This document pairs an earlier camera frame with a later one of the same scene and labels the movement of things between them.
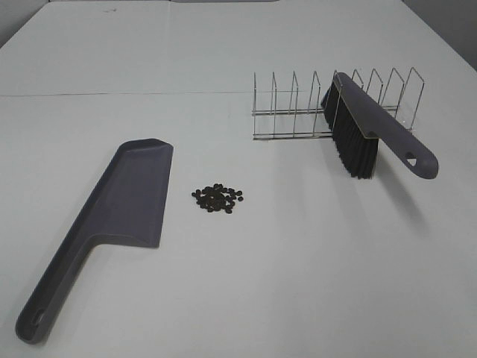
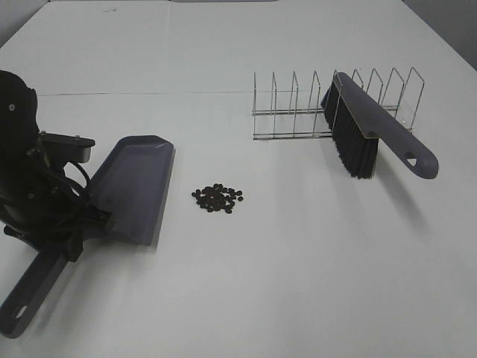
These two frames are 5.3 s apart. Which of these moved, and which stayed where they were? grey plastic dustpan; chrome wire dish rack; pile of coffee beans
Moved: grey plastic dustpan
Stayed: pile of coffee beans; chrome wire dish rack
